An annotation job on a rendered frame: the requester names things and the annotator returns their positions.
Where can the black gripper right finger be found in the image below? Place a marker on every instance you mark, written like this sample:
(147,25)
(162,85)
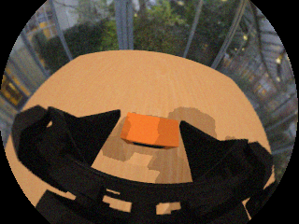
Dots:
(203,151)

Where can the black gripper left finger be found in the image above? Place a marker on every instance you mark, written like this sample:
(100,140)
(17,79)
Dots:
(88,133)

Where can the orange block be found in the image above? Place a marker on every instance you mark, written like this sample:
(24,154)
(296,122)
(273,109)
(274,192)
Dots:
(150,131)

